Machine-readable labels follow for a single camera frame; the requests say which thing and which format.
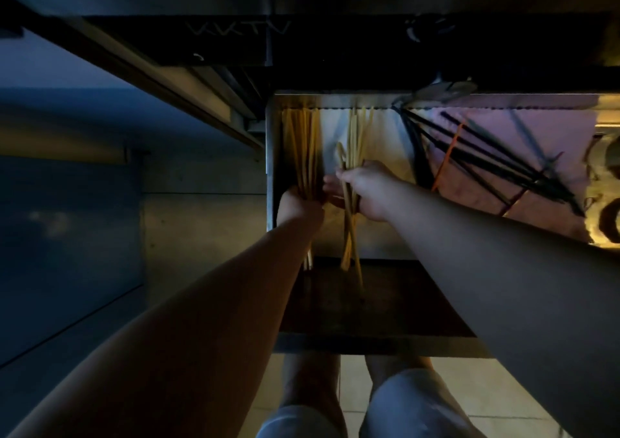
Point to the red chopstick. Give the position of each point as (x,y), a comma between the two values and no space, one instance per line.
(513,202)

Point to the person's left hand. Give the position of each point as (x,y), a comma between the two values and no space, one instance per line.
(299,211)

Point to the thick bundle of yellow chopsticks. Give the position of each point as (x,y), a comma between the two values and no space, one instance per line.
(302,152)

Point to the person's right forearm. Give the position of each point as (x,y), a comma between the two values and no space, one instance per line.
(508,278)

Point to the person's leg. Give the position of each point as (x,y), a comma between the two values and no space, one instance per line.
(310,379)
(392,367)

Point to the pile of black chopsticks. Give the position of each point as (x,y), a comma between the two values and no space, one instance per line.
(489,159)

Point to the grey shorts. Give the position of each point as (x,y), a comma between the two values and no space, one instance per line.
(411,408)

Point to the orange chopstick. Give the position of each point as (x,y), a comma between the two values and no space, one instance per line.
(448,154)

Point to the person's right leg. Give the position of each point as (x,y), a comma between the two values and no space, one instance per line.
(392,367)

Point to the white drawer liner cloth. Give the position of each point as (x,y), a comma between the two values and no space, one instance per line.
(387,137)

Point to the metal ladle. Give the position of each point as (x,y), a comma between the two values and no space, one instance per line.
(443,91)

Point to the person's left leg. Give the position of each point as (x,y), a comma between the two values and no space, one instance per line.
(310,379)

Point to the stainless steel counter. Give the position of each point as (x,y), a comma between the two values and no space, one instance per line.
(339,40)

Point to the stainless steel drawer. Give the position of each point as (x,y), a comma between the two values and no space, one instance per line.
(378,307)

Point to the person's right fingers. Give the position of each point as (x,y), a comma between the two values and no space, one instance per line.
(334,190)

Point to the white ceramic tableware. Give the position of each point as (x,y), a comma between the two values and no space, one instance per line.
(603,186)

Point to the pink drawer liner cloth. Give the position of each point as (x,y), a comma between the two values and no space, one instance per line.
(557,132)

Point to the person's left forearm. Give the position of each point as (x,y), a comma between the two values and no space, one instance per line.
(193,336)

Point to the person's right hand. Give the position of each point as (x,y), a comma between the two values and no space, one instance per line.
(370,190)

